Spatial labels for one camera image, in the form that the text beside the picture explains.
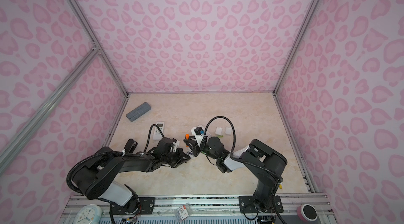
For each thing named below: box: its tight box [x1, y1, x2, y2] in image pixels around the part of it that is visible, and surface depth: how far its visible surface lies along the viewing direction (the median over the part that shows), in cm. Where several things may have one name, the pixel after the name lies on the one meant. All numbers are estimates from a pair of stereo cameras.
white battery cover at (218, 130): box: [214, 126, 223, 136], surface depth 101 cm
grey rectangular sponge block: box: [126, 102, 152, 122], surface depth 109 cm
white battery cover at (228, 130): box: [224, 126, 232, 136], surface depth 100 cm
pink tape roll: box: [296, 204, 318, 222], surface depth 68 cm
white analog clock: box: [72, 204, 103, 224], surface depth 70 cm
